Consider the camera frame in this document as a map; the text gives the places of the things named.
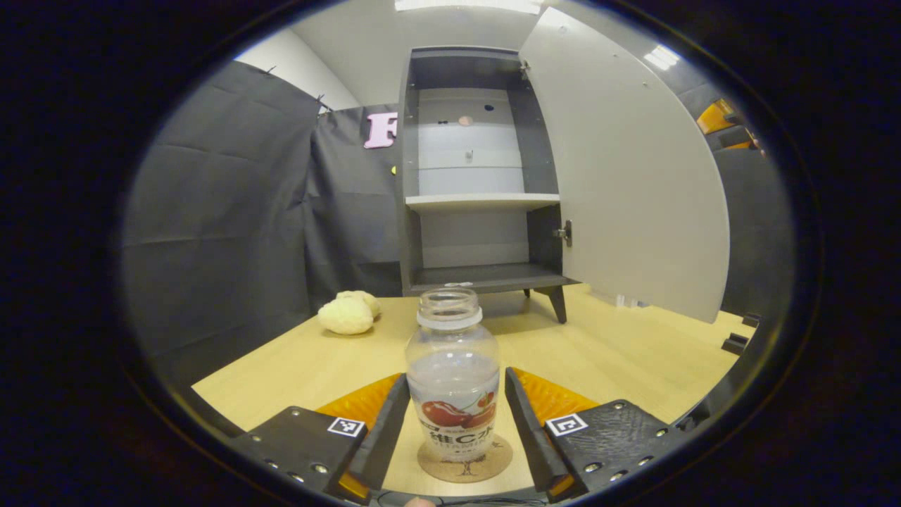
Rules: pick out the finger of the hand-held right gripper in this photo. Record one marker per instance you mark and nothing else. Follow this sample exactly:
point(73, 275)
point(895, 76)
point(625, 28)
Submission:
point(743, 145)
point(714, 118)

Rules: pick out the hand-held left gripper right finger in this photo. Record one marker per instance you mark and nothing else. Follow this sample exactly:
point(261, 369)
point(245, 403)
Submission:
point(531, 436)

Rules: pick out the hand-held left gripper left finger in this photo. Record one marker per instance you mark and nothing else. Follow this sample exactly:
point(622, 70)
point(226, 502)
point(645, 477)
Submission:
point(383, 436)

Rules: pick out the round brown coaster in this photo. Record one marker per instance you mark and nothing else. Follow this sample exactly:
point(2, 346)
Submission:
point(496, 461)

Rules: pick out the clear bottle red label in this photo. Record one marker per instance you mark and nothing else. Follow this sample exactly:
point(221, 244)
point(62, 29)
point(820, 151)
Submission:
point(454, 380)

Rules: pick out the white cabinet door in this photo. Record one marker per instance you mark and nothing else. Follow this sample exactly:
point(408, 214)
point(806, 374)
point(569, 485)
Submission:
point(633, 176)

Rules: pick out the cream plush toy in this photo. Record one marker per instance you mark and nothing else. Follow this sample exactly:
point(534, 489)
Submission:
point(345, 315)

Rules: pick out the small black block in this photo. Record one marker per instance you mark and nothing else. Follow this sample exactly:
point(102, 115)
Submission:
point(735, 343)
point(751, 320)

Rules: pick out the large ceiling light panel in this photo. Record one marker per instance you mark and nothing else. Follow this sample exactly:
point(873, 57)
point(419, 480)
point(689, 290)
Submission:
point(468, 5)

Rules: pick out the black backdrop cloth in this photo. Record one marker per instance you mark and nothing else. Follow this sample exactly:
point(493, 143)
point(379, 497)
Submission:
point(225, 211)

